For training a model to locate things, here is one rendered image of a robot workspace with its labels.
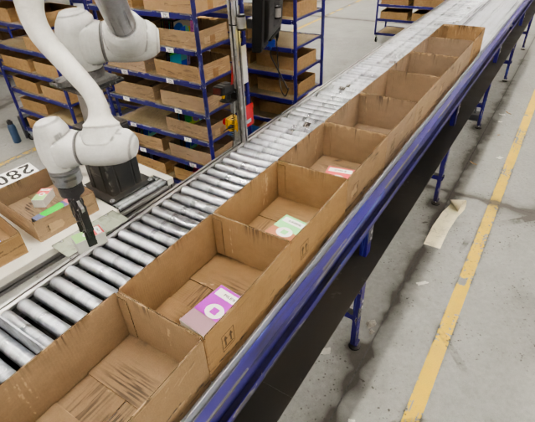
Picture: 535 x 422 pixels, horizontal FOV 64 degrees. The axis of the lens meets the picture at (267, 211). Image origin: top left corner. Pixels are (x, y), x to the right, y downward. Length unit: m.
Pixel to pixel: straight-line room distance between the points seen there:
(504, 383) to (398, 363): 0.47
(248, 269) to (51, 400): 0.63
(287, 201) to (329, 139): 0.41
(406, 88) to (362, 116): 0.41
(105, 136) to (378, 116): 1.41
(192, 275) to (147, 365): 0.33
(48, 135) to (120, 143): 0.20
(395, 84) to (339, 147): 0.79
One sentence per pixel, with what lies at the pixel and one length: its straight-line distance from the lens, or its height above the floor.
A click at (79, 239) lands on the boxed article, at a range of 1.58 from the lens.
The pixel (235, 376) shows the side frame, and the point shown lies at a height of 0.91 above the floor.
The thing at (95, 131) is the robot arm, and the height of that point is 1.34.
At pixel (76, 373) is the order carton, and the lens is 1.24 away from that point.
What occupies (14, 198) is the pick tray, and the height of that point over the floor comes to 0.77.
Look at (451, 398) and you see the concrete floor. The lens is 2.27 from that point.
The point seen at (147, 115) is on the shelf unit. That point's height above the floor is 0.54.
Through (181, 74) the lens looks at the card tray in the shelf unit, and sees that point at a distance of 2.93.
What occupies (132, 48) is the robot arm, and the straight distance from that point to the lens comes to 1.84.
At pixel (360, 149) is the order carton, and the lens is 1.92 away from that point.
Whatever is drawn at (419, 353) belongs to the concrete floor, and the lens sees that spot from 2.36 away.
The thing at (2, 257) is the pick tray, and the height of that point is 0.79.
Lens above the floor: 1.84
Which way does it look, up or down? 36 degrees down
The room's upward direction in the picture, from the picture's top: 3 degrees counter-clockwise
